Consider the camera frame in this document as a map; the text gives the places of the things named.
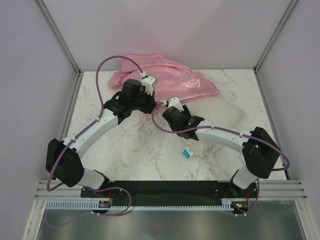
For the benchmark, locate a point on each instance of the aluminium front rail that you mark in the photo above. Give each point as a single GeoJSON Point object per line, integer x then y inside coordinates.
{"type": "Point", "coordinates": [270, 190]}

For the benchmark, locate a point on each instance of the pink satin pillowcase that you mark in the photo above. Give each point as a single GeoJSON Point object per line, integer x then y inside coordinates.
{"type": "Point", "coordinates": [173, 79]}

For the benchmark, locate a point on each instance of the right aluminium frame post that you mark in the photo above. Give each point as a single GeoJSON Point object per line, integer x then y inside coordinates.
{"type": "Point", "coordinates": [277, 31]}

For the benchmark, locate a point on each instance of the small white blue label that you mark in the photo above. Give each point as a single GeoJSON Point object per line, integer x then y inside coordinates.
{"type": "Point", "coordinates": [188, 153]}

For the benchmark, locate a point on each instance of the left aluminium frame post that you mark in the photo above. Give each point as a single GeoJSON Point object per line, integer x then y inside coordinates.
{"type": "Point", "coordinates": [57, 34]}

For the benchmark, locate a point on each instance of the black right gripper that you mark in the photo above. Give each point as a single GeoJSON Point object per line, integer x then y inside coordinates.
{"type": "Point", "coordinates": [186, 112]}

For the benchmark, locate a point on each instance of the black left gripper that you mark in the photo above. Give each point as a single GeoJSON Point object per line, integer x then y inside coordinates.
{"type": "Point", "coordinates": [152, 103]}

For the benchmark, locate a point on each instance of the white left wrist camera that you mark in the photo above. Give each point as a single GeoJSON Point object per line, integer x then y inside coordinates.
{"type": "Point", "coordinates": [148, 82]}

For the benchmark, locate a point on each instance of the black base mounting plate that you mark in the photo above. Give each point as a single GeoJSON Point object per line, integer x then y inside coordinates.
{"type": "Point", "coordinates": [182, 193]}

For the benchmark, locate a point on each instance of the white pillow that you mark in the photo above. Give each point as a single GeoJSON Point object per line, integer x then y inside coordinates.
{"type": "Point", "coordinates": [209, 113]}

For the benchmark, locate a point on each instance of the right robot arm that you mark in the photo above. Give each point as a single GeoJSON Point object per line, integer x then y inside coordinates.
{"type": "Point", "coordinates": [258, 149]}

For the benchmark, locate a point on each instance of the aluminium frame post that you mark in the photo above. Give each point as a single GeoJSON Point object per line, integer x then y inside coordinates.
{"type": "Point", "coordinates": [277, 31]}
{"type": "Point", "coordinates": [57, 34]}

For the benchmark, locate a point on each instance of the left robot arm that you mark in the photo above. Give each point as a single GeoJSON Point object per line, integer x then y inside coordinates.
{"type": "Point", "coordinates": [63, 160]}

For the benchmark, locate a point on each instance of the white slotted cable duct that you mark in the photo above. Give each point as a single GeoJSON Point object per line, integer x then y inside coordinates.
{"type": "Point", "coordinates": [98, 205]}

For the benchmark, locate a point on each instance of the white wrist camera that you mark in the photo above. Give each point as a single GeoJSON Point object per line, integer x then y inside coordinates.
{"type": "Point", "coordinates": [148, 82]}
{"type": "Point", "coordinates": [173, 102]}

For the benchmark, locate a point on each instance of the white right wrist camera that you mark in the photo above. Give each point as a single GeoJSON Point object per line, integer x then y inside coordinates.
{"type": "Point", "coordinates": [173, 102]}

